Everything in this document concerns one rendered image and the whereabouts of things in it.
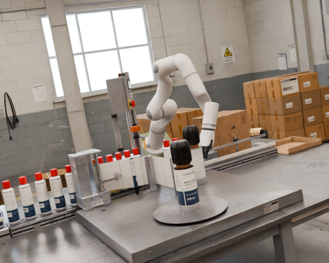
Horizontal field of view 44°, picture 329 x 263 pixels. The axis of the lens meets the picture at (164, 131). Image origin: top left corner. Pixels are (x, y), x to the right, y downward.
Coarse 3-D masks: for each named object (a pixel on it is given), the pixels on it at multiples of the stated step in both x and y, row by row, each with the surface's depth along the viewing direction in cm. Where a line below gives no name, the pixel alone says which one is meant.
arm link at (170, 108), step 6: (168, 102) 287; (174, 102) 290; (168, 108) 286; (174, 108) 289; (168, 114) 287; (174, 114) 292; (162, 120) 295; (168, 120) 294; (150, 126) 298; (156, 126) 294; (162, 126) 294; (156, 132) 297; (162, 132) 298
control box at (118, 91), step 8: (112, 80) 216; (120, 80) 216; (112, 88) 217; (120, 88) 216; (112, 96) 217; (120, 96) 217; (128, 96) 221; (112, 104) 218; (120, 104) 218; (128, 104) 218; (112, 112) 219; (120, 112) 218
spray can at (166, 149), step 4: (164, 140) 231; (168, 140) 230; (164, 144) 230; (168, 144) 230; (164, 148) 230; (168, 148) 229; (164, 152) 230; (168, 152) 229; (164, 156) 230; (168, 156) 229
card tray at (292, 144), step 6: (288, 138) 291; (294, 138) 291; (300, 138) 286; (306, 138) 281; (312, 138) 276; (318, 138) 272; (276, 144) 286; (282, 144) 288; (288, 144) 285; (294, 144) 282; (300, 144) 279; (306, 144) 264; (312, 144) 266; (318, 144) 269; (282, 150) 270; (288, 150) 257; (294, 150) 259; (300, 150) 261
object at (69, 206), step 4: (264, 148) 263; (268, 148) 261; (248, 152) 259; (252, 152) 257; (256, 152) 256; (236, 156) 255; (240, 156) 253; (244, 156) 252; (224, 160) 249; (228, 160) 247; (208, 164) 245; (212, 164) 243; (216, 164) 242; (148, 184) 223; (132, 188) 220; (124, 192) 215; (68, 208) 202; (72, 208) 202; (52, 212) 200; (56, 212) 199; (40, 216) 197; (44, 216) 196; (20, 220) 196; (24, 220) 196; (28, 220) 194; (32, 220) 193; (8, 224) 192; (16, 224) 190
